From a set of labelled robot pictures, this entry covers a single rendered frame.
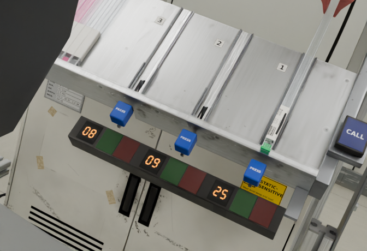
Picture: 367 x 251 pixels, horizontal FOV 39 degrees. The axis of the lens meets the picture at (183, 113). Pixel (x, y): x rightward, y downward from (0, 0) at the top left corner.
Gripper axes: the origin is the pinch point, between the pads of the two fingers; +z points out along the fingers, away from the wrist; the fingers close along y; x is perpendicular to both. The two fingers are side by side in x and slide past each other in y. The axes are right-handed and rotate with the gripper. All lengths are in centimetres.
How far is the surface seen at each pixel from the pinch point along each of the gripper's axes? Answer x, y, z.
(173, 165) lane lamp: 34.9, 11.4, 5.9
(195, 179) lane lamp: 35.5, 7.6, 6.0
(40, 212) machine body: 35, 49, 62
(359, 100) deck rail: 14.5, -9.3, 1.7
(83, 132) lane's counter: 36.1, 26.3, 6.1
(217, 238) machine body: 26, 5, 50
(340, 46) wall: -120, 0, 131
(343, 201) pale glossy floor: -63, -30, 171
